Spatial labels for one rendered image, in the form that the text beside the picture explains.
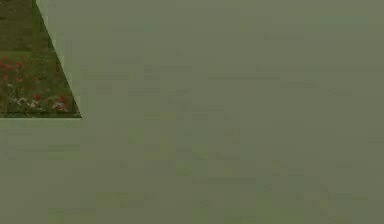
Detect flower meadow wall picture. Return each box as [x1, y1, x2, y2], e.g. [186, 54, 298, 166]
[0, 0, 83, 119]

